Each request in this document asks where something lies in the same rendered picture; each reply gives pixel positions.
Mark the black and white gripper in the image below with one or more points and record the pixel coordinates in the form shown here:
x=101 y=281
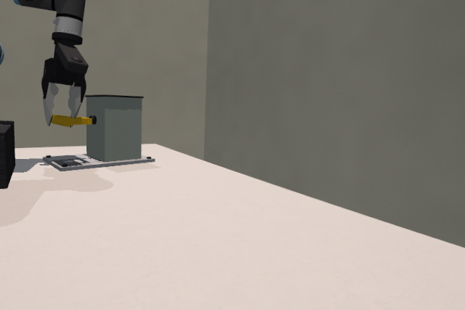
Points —
x=55 y=72

